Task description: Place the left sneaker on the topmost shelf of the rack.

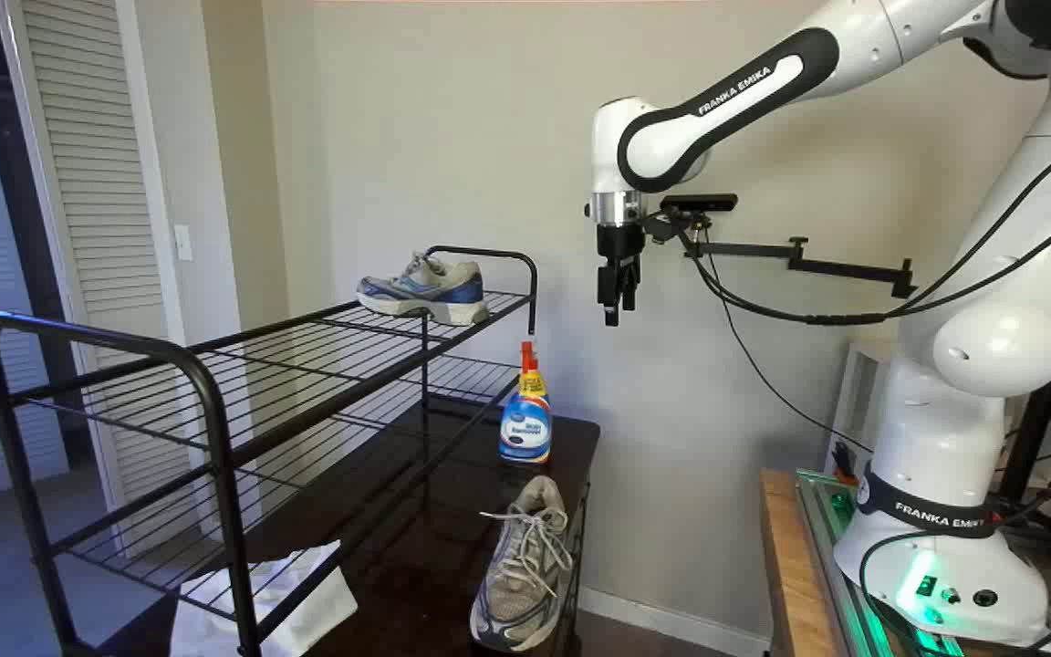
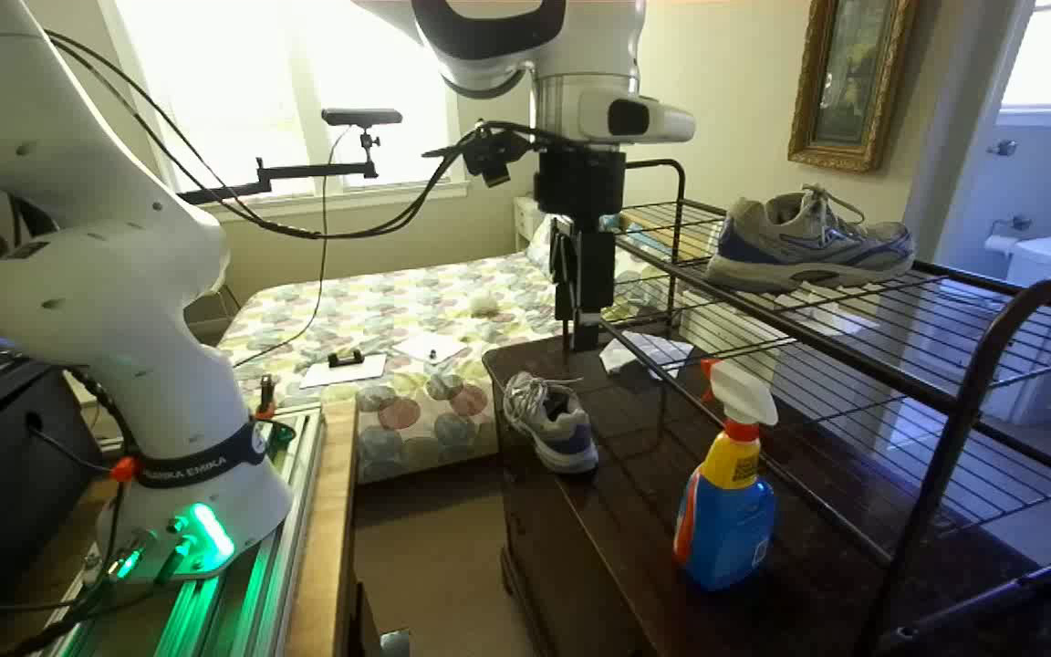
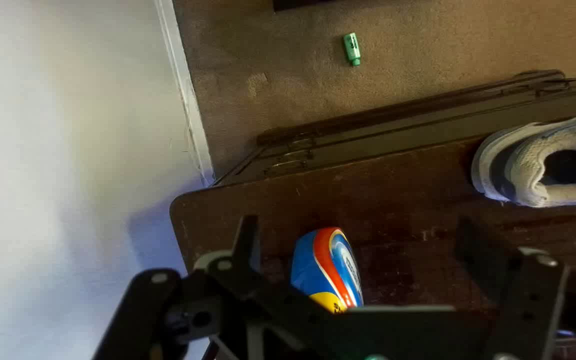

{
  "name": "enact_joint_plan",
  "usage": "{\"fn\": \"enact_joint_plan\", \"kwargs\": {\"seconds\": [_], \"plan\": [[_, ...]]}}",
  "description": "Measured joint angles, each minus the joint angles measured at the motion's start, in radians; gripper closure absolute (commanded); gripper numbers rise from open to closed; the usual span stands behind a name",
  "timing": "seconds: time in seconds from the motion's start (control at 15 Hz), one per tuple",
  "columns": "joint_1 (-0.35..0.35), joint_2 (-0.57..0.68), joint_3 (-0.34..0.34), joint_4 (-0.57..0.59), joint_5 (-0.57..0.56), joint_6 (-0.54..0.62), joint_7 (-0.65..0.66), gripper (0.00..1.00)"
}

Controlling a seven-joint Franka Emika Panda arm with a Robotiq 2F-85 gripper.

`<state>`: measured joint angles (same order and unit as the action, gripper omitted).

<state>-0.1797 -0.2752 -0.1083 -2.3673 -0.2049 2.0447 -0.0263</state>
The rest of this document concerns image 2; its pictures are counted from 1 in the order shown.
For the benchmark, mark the dark wooden dresser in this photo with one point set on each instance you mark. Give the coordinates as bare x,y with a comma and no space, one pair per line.
600,548

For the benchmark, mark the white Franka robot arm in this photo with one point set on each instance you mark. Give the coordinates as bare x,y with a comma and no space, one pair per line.
100,277

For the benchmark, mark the small red black clamp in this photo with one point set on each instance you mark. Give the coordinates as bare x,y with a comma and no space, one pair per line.
263,398

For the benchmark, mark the black stereo camera bar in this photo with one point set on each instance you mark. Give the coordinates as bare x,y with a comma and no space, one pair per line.
364,119

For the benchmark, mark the bright window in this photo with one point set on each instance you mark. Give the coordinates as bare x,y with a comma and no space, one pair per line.
258,73

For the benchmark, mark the gray blue sneaker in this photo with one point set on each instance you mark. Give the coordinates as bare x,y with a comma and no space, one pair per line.
813,237
550,420

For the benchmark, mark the white paper sheet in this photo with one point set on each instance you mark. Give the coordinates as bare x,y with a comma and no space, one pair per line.
434,347
344,374

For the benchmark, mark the small gray round object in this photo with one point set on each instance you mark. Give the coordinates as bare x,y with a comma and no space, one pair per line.
391,645

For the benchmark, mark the white crumpled paper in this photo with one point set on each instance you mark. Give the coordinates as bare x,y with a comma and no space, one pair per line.
648,350

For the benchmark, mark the light wooden table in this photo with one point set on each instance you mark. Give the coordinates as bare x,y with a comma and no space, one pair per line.
324,524

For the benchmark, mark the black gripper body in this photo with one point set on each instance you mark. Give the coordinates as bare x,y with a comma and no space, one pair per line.
583,196

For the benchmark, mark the blue yellow spray bottle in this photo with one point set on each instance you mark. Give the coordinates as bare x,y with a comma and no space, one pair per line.
726,513

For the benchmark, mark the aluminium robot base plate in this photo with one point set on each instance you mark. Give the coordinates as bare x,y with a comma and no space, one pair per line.
245,597

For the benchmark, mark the small black device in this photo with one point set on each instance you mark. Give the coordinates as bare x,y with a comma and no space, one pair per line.
344,359

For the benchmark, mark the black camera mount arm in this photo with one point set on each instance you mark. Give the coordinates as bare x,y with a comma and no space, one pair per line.
308,173

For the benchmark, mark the bed with floral quilt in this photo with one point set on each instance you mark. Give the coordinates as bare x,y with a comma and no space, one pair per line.
429,405

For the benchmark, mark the gold framed picture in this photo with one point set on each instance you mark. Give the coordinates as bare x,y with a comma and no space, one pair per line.
848,79

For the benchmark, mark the small white crumpled item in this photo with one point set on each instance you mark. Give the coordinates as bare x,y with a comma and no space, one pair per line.
485,303

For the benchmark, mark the white pillow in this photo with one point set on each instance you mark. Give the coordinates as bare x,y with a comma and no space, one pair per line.
540,248

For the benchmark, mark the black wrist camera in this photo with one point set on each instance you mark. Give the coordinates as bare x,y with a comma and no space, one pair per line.
495,151

